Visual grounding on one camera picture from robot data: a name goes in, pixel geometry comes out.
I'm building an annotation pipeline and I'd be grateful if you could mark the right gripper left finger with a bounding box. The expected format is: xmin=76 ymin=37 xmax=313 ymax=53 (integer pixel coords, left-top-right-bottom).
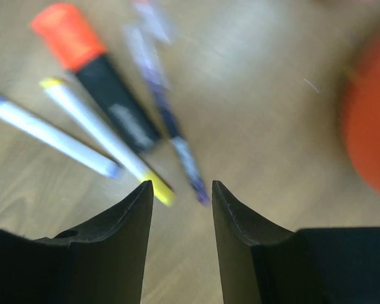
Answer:
xmin=0 ymin=181 xmax=153 ymax=303

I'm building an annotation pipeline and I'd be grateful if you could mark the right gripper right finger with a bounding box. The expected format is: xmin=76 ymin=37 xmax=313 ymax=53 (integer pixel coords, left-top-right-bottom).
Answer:
xmin=212 ymin=180 xmax=380 ymax=303

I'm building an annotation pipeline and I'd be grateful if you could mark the blue capped white marker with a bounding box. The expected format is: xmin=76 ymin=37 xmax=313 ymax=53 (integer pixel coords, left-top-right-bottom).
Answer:
xmin=0 ymin=94 xmax=122 ymax=179

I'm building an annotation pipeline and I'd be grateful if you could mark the black orange highlighter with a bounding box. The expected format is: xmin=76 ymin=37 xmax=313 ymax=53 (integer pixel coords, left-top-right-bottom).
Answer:
xmin=31 ymin=3 xmax=161 ymax=153

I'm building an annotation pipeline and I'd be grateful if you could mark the yellow capped white marker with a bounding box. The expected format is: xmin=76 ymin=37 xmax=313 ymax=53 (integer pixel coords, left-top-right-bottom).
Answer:
xmin=40 ymin=77 xmax=175 ymax=206

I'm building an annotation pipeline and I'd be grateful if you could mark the orange round desk organizer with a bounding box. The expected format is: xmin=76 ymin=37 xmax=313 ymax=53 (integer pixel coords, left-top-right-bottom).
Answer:
xmin=341 ymin=32 xmax=380 ymax=193

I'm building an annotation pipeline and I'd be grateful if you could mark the dark purple pen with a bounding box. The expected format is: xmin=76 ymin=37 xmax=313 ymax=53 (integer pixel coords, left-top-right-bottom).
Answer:
xmin=124 ymin=1 xmax=210 ymax=206

